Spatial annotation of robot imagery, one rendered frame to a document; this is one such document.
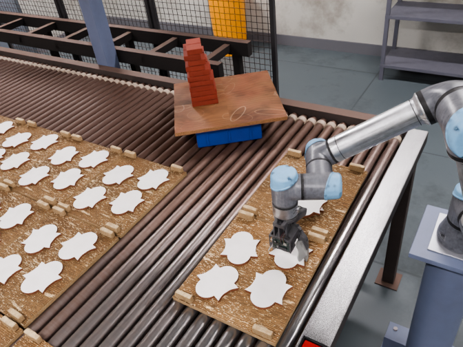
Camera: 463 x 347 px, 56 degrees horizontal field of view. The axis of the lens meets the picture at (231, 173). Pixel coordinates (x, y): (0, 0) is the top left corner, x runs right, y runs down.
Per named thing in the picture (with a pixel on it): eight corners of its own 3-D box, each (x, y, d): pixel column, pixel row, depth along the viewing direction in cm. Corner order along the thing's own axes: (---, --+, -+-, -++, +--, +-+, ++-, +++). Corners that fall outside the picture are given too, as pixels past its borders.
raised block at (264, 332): (273, 336, 119) (273, 330, 118) (271, 341, 118) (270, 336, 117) (255, 328, 122) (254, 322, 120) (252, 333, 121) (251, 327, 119)
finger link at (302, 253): (300, 271, 136) (286, 250, 133) (307, 258, 140) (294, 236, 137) (308, 271, 134) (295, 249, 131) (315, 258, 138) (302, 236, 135)
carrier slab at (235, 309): (329, 246, 145) (329, 242, 144) (275, 347, 119) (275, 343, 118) (238, 216, 161) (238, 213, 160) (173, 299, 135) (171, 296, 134)
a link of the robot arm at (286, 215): (278, 190, 130) (304, 197, 126) (279, 201, 132) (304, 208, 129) (267, 206, 125) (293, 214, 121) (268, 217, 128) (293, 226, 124)
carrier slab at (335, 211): (367, 174, 173) (367, 171, 172) (330, 244, 146) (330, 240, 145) (286, 155, 189) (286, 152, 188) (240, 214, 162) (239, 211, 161)
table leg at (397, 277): (402, 275, 244) (428, 149, 192) (396, 291, 236) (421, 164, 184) (380, 268, 249) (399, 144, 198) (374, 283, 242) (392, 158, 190)
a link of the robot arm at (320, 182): (339, 158, 123) (300, 159, 124) (343, 184, 114) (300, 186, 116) (338, 179, 128) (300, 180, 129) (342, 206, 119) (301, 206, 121)
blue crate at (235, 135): (253, 107, 225) (251, 89, 219) (263, 139, 201) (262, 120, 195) (193, 116, 224) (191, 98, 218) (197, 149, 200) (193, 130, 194)
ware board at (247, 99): (267, 73, 232) (266, 69, 231) (287, 120, 192) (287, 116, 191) (174, 87, 231) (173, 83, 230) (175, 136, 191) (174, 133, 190)
